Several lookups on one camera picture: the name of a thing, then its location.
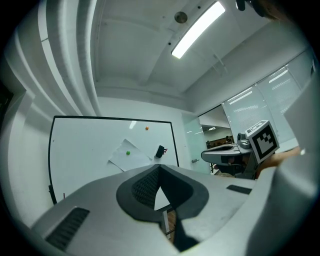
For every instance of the long ceiling light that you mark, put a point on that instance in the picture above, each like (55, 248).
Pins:
(197, 30)

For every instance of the white sheet of paper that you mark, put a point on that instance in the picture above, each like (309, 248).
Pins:
(138, 159)

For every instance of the round ceiling fixture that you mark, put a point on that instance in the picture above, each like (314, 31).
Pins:
(180, 17)

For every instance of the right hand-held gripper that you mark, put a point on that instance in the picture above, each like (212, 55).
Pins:
(262, 142)

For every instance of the red marker pen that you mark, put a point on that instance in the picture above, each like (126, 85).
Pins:
(165, 150)

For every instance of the frosted glass door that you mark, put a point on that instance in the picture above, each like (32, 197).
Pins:
(192, 140)

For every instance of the white insulated ceiling pipe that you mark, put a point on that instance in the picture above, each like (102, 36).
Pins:
(62, 50)
(86, 50)

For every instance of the black framed whiteboard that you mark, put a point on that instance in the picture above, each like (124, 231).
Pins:
(82, 145)

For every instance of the grey fisheye camera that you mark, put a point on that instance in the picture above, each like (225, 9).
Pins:
(243, 140)

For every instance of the person's right forearm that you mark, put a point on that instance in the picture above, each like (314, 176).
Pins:
(277, 158)

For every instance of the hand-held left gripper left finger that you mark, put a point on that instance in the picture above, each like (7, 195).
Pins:
(100, 225)

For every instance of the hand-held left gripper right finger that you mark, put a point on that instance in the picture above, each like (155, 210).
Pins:
(220, 200)

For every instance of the black whiteboard eraser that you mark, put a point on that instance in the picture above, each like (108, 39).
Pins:
(159, 151)

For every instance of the white window blinds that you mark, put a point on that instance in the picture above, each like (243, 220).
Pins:
(250, 112)

